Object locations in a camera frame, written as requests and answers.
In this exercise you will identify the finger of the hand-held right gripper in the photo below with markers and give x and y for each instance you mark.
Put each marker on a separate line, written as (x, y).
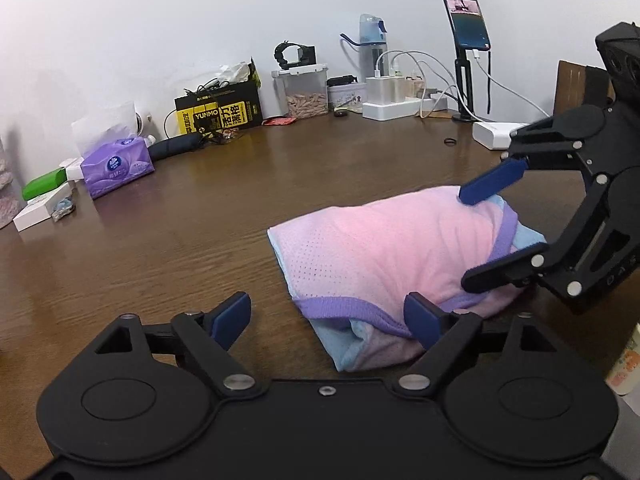
(492, 182)
(500, 270)

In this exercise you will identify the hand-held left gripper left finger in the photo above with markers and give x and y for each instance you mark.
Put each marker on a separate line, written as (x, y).
(230, 317)

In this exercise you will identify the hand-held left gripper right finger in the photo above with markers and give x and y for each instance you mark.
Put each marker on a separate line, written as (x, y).
(422, 320)

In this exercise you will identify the pink blue mesh vest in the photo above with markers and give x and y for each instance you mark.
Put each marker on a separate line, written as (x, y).
(375, 245)

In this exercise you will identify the white power bank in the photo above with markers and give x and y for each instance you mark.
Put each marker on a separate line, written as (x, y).
(492, 135)

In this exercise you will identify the white power strip with chargers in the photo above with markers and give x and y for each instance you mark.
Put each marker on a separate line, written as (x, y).
(434, 94)

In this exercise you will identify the colourful patterned cloth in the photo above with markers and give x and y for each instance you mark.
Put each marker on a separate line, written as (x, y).
(625, 365)

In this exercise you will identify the brown cardboard panel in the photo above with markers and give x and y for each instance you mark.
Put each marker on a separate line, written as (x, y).
(570, 90)

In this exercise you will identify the slim white charger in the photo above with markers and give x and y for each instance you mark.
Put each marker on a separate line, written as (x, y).
(398, 91)

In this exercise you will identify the large white charger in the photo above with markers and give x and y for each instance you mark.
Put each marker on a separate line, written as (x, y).
(378, 90)

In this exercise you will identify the smartphone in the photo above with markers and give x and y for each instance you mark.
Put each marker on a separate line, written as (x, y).
(467, 17)

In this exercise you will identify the small white patterned tin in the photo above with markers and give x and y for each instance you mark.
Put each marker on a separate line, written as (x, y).
(350, 95)

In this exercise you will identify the black folding umbrella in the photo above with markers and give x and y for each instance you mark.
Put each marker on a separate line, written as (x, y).
(175, 146)

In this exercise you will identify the black fitness band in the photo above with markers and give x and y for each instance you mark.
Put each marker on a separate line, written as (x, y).
(340, 80)

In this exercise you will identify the purple tissue pack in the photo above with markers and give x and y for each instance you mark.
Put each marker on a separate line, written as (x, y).
(117, 170)

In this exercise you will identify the clear blue water bottle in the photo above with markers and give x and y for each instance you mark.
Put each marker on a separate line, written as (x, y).
(372, 30)

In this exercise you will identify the small blue wrapped packet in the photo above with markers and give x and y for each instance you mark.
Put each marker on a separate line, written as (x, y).
(64, 209)

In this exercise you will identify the red snack packet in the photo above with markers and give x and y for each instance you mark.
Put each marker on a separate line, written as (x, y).
(280, 121)

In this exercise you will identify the clear container of nuts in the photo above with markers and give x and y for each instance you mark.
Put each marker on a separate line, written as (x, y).
(305, 102)

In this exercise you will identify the black yellow cardboard box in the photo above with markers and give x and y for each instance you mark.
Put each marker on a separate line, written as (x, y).
(225, 110)

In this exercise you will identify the small white box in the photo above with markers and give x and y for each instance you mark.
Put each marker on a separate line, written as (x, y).
(72, 170)

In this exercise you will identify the white flat box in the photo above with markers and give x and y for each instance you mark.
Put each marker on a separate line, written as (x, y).
(37, 212)

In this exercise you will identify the small black box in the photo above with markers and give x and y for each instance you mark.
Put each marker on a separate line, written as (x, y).
(307, 56)

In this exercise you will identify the green box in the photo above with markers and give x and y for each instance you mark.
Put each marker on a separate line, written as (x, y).
(45, 183)

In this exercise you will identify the white crumpled plastic bag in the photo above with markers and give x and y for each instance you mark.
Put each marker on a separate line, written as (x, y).
(235, 72)

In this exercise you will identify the black smartwatch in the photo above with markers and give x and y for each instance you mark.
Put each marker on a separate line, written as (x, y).
(278, 55)

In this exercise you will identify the white security camera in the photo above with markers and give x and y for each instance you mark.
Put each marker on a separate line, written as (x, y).
(145, 122)

